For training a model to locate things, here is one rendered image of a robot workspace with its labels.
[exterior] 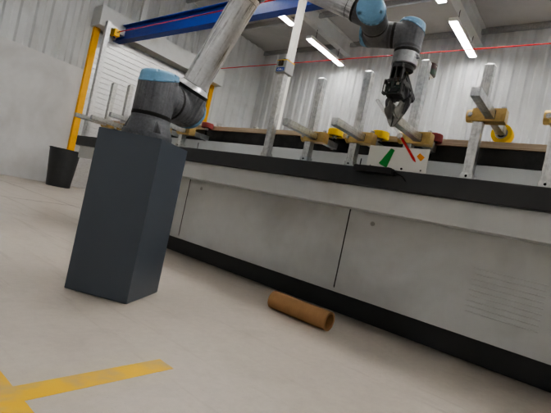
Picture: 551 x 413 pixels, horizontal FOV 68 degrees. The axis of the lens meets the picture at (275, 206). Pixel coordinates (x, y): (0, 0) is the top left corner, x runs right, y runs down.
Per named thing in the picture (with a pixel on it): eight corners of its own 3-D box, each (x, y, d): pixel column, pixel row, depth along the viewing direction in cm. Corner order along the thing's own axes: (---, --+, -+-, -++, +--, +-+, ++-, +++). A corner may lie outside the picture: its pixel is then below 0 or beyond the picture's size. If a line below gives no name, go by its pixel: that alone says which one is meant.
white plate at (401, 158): (424, 174, 160) (430, 149, 160) (365, 167, 176) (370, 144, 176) (425, 174, 161) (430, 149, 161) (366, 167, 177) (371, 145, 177)
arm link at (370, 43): (361, 11, 144) (397, 12, 139) (366, 27, 155) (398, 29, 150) (355, 37, 144) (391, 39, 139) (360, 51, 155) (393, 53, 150)
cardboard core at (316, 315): (326, 312, 162) (270, 291, 181) (322, 332, 162) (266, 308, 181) (336, 311, 168) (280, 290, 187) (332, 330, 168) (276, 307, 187)
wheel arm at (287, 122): (287, 126, 176) (289, 117, 176) (280, 126, 178) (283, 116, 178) (336, 151, 210) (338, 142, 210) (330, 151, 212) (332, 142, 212)
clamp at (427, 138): (428, 144, 161) (431, 132, 161) (396, 142, 169) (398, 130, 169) (433, 147, 165) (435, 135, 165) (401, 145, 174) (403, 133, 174)
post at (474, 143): (468, 188, 150) (495, 61, 151) (458, 187, 153) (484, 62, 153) (471, 189, 153) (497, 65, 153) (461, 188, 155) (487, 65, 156)
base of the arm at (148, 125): (157, 138, 147) (163, 112, 147) (111, 129, 150) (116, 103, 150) (178, 148, 166) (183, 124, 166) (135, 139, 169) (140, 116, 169)
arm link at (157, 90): (122, 106, 154) (132, 61, 154) (151, 119, 170) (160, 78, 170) (155, 111, 148) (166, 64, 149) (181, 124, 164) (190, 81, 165)
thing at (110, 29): (84, 136, 340) (110, 20, 340) (79, 135, 346) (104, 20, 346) (97, 139, 349) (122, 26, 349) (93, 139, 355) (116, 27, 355)
